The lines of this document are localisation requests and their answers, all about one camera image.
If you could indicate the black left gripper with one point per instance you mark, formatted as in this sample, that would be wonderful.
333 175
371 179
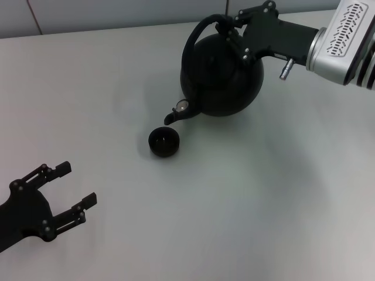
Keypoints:
23 216

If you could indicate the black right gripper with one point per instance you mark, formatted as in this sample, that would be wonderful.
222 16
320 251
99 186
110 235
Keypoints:
278 35

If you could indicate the small black teacup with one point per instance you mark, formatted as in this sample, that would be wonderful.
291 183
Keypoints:
163 143

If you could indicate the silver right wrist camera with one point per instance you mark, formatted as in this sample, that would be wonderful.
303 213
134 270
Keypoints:
347 29

